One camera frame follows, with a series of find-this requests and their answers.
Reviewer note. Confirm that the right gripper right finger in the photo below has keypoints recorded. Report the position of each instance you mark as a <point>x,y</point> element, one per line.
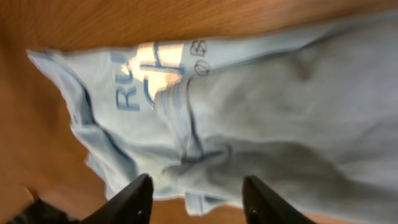
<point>262,205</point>

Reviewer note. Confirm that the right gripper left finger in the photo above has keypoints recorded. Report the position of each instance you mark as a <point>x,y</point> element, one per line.
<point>132,205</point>

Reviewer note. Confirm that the light blue printed t-shirt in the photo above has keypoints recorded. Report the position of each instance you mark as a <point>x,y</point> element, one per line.
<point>311,112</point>

